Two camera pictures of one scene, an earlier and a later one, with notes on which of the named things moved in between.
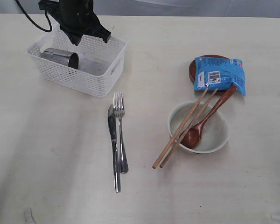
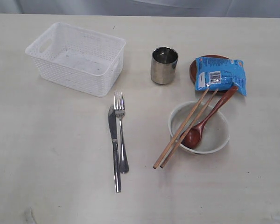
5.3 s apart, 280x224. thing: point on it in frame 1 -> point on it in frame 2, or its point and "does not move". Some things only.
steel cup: (69, 59) -> (164, 61)
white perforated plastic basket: (100, 63) does not move
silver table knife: (112, 126) does not move
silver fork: (119, 110) does not move
